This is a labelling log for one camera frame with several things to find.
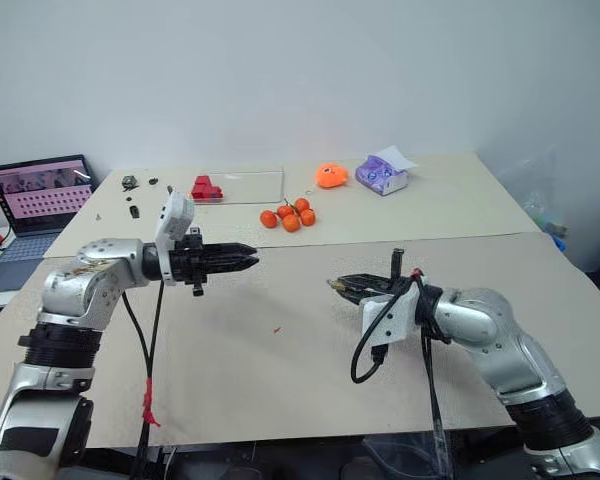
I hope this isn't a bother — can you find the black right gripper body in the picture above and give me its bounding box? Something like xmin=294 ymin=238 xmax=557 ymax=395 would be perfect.
xmin=374 ymin=247 xmax=424 ymax=302

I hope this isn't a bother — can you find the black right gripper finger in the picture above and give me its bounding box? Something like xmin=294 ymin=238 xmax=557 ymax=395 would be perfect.
xmin=335 ymin=273 xmax=387 ymax=291
xmin=329 ymin=285 xmax=382 ymax=306

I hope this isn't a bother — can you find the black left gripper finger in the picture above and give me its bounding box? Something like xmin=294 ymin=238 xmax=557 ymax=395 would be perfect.
xmin=206 ymin=241 xmax=259 ymax=262
xmin=206 ymin=256 xmax=262 ymax=277

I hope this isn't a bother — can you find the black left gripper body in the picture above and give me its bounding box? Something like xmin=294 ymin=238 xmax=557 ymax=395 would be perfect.
xmin=171 ymin=226 xmax=210 ymax=298

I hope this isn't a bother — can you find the red toy block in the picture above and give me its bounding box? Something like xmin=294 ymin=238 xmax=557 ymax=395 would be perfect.
xmin=190 ymin=174 xmax=227 ymax=203

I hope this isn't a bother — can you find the clear plastic tray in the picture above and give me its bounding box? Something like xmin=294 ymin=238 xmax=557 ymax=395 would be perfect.
xmin=191 ymin=166 xmax=287 ymax=206

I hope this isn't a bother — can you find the grey cardboard sheet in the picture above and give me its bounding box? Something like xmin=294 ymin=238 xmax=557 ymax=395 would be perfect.
xmin=0 ymin=231 xmax=600 ymax=450

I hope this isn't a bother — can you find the purple tissue pack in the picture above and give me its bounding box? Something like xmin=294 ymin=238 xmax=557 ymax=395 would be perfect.
xmin=354 ymin=145 xmax=421 ymax=198

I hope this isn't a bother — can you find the orange plush toy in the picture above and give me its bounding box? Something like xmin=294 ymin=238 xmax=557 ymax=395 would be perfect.
xmin=314 ymin=161 xmax=350 ymax=190

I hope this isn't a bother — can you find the open grey laptop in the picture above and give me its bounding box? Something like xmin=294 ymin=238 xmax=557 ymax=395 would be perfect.
xmin=0 ymin=153 xmax=99 ymax=295

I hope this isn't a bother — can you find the clear plastic bag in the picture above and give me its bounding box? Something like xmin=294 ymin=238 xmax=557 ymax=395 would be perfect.
xmin=497 ymin=149 xmax=572 ymax=237

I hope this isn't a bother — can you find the clear plastic sheet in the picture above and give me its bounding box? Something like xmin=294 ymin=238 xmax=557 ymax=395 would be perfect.
xmin=363 ymin=428 xmax=454 ymax=480

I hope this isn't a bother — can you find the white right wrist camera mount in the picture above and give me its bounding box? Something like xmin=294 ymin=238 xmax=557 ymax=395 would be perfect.
xmin=361 ymin=283 xmax=422 ymax=348

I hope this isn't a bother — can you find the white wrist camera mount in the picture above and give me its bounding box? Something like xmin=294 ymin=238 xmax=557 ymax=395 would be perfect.
xmin=154 ymin=191 xmax=197 ymax=288
xmin=361 ymin=283 xmax=422 ymax=348

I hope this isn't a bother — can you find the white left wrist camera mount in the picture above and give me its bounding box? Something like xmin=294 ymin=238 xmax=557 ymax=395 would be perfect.
xmin=154 ymin=191 xmax=197 ymax=288

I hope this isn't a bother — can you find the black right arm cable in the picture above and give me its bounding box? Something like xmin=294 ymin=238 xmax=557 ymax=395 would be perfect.
xmin=415 ymin=279 xmax=454 ymax=480
xmin=350 ymin=279 xmax=421 ymax=385

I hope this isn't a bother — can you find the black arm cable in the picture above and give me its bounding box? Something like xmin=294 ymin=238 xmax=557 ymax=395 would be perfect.
xmin=350 ymin=279 xmax=421 ymax=385
xmin=415 ymin=279 xmax=454 ymax=480
xmin=132 ymin=280 xmax=165 ymax=480
xmin=120 ymin=292 xmax=154 ymax=480

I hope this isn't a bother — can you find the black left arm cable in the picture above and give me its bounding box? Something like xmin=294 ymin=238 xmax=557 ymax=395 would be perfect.
xmin=132 ymin=280 xmax=165 ymax=480
xmin=120 ymin=292 xmax=154 ymax=480

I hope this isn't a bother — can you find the red tape on cables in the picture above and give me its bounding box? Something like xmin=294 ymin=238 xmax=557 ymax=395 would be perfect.
xmin=141 ymin=378 xmax=162 ymax=429

